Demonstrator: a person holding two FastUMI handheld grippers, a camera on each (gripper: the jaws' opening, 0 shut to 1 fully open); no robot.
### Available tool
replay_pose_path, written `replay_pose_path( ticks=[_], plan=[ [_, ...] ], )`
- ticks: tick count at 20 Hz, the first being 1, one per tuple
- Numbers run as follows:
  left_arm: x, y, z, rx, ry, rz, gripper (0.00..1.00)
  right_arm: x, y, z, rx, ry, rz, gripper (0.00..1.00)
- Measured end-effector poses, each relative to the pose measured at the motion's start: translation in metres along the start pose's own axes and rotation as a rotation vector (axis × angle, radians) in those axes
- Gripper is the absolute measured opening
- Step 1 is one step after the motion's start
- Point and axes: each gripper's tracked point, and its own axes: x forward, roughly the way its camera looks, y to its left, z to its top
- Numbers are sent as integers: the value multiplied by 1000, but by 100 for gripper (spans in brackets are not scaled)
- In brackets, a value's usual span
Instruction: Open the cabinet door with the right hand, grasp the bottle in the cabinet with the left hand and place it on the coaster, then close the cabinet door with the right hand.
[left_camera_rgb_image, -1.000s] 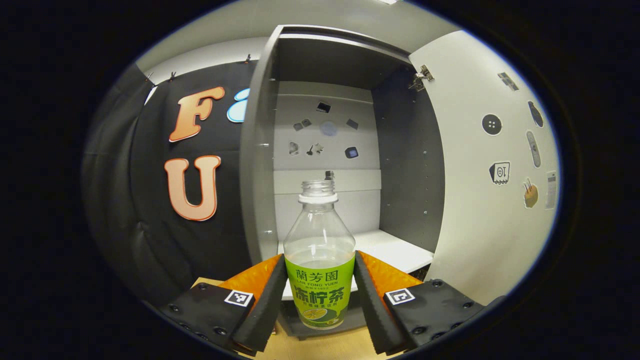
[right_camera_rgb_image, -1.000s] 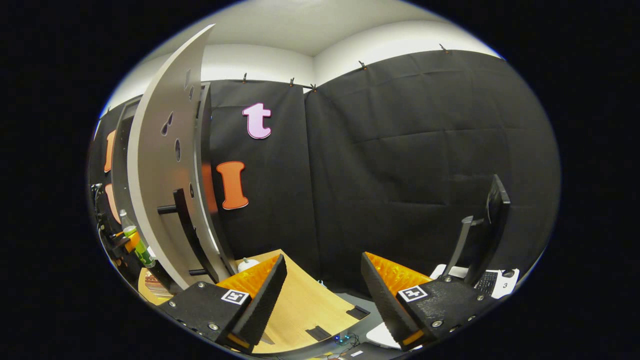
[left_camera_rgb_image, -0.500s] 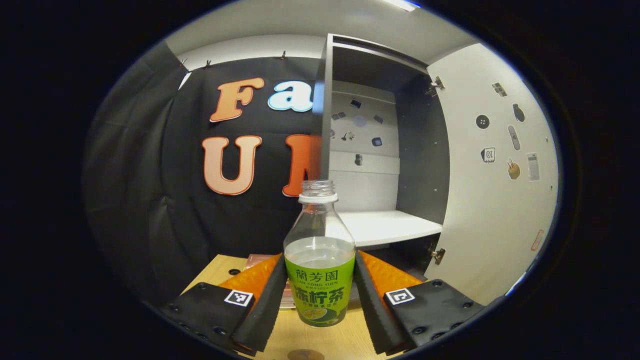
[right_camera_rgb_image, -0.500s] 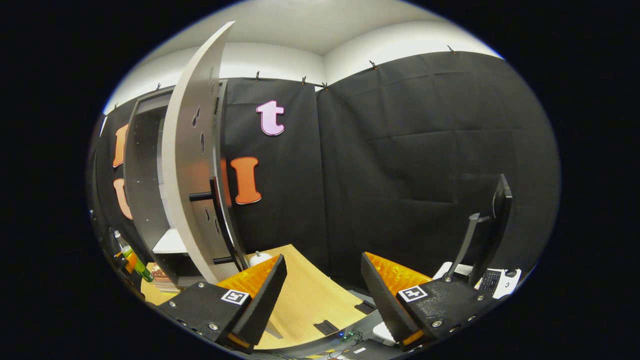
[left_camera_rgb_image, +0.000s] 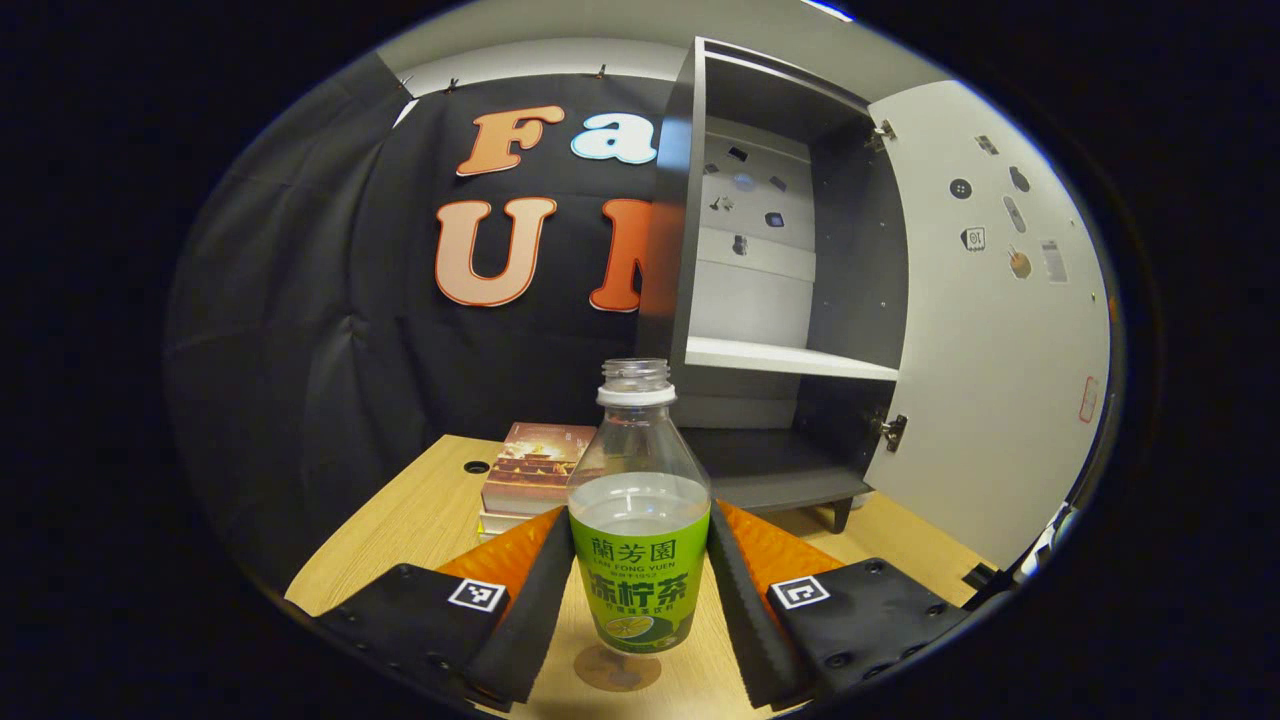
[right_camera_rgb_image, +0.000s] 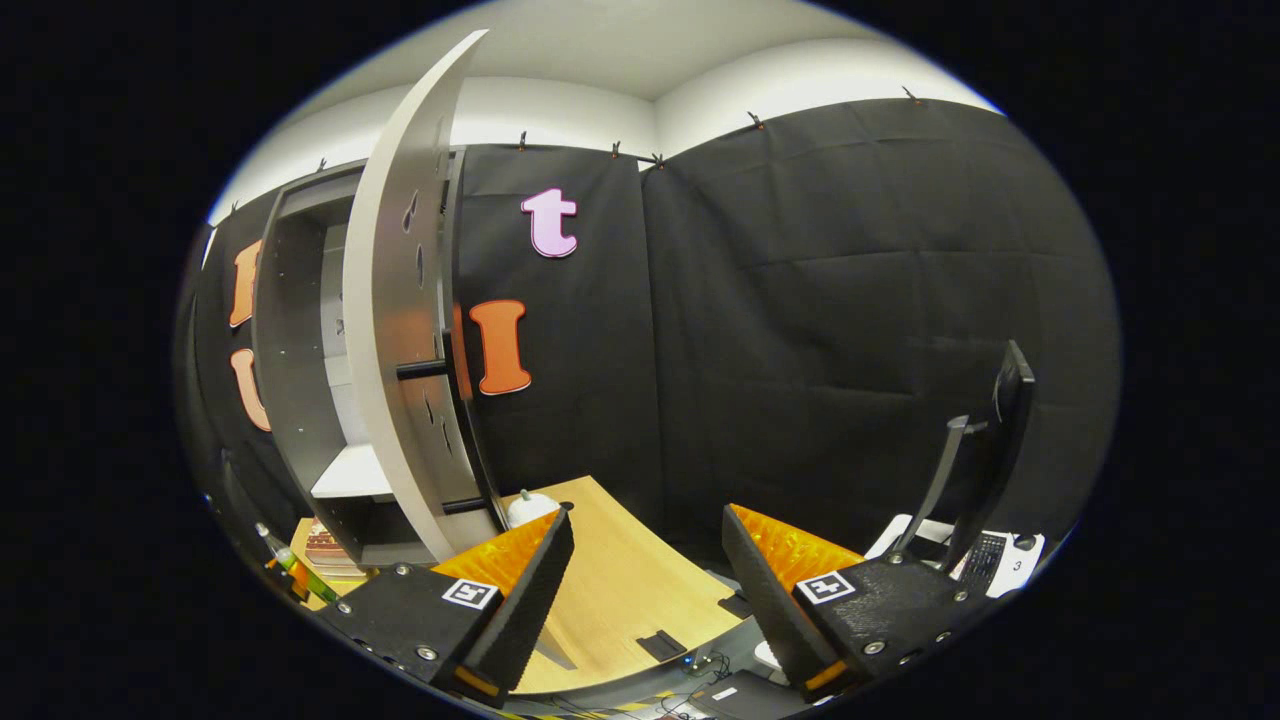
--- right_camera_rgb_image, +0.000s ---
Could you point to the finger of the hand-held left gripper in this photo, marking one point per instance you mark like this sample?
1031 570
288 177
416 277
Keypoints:
240 510

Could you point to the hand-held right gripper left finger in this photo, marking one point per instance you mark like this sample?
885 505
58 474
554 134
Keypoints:
525 610

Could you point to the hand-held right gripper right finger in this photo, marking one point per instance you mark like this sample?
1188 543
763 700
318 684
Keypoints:
770 610

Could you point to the green label plastic bottle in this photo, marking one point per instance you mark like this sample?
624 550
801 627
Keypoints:
305 578

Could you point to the dark grey cabinet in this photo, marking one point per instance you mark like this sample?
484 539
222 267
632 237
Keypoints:
290 380

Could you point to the beige cabinet door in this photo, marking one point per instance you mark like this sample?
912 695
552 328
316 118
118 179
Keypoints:
390 300

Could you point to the black electronics box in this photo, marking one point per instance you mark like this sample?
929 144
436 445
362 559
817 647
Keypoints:
740 700

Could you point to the white round jar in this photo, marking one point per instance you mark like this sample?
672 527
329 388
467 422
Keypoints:
530 508

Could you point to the white paged book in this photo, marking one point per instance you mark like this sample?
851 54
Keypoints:
335 565

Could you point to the yellow black hazard tape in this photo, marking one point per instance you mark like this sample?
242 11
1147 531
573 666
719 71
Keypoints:
640 706

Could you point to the black keyboard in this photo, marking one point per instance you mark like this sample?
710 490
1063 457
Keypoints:
982 562

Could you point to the black computer monitor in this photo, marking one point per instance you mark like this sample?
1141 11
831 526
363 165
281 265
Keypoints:
1010 420

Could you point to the black backdrop cloth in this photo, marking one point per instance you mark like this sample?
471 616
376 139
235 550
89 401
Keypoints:
800 300

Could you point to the row of cloth clips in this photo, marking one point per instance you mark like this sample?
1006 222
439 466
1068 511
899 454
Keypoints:
522 140

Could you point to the black plastic bracket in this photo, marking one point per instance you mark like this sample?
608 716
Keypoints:
735 605
662 645

